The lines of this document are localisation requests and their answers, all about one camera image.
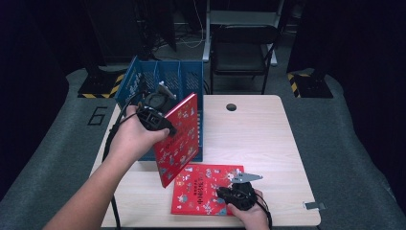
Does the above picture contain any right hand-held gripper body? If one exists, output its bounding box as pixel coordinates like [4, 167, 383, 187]
[229, 172, 264, 212]

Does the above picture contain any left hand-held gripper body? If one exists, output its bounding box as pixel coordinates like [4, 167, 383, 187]
[137, 80, 177, 130]

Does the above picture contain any red picture book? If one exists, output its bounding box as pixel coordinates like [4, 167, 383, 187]
[152, 92, 200, 190]
[170, 163, 245, 218]

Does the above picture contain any blue picture book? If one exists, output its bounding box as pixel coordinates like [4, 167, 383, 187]
[114, 56, 145, 111]

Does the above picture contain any blue plastic file rack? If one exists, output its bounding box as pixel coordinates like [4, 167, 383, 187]
[128, 59, 205, 163]

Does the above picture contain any person's right hand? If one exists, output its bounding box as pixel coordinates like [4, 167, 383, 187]
[227, 191, 271, 230]

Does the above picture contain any person's left hand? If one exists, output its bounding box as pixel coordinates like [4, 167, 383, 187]
[109, 104, 170, 167]

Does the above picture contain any black stand with striped base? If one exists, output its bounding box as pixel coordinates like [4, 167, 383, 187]
[77, 65, 124, 100]
[286, 68, 334, 99]

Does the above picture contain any dark metal stand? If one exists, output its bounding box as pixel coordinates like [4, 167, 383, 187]
[132, 0, 178, 61]

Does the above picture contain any black folding chair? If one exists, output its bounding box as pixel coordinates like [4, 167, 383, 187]
[209, 24, 281, 95]

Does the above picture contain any black cable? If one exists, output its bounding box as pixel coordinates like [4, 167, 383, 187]
[101, 91, 145, 230]
[252, 191, 274, 230]

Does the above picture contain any white floor cable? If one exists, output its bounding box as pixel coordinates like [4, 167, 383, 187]
[176, 0, 205, 50]

